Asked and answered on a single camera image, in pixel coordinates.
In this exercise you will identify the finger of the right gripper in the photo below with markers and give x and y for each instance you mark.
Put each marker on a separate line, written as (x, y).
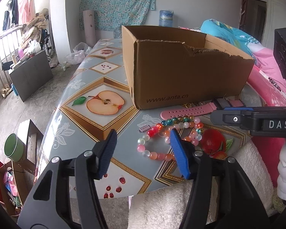
(238, 109)

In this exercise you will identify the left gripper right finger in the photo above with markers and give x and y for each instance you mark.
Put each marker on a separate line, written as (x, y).
(239, 205)

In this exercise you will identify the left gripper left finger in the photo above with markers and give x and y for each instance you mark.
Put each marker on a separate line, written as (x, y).
(48, 203)

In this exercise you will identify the pink digital watch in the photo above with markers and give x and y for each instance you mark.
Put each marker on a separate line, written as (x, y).
(215, 104)

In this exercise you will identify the small silver hair clip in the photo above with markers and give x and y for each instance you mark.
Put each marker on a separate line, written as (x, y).
(144, 128)

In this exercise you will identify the right white gloved hand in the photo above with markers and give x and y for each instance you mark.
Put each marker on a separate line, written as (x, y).
(281, 180)

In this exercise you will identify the blue cartoon quilt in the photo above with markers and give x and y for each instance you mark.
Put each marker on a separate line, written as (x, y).
(233, 36)

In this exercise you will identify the green cup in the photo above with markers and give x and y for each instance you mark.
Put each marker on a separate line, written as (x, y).
(14, 147)

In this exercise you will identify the brown cardboard box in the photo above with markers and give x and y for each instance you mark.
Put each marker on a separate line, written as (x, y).
(168, 66)

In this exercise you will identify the white door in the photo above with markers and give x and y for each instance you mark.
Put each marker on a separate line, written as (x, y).
(275, 18)

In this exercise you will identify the blue water jug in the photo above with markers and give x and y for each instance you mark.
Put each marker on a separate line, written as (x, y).
(166, 18)

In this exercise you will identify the fruit pattern tablecloth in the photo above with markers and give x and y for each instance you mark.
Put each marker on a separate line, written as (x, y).
(96, 101)

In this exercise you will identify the dark grey board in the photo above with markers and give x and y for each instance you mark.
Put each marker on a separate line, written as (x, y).
(31, 74)

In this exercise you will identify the white plastic bag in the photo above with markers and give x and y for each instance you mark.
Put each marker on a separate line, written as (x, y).
(80, 51)

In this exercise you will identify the pile of clothes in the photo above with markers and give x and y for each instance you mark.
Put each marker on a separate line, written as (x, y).
(35, 34)

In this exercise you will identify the pink rolled mat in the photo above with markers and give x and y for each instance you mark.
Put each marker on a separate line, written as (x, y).
(89, 27)

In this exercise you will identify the floral teal wall cloth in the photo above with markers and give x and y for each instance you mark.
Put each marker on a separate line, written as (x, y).
(112, 14)

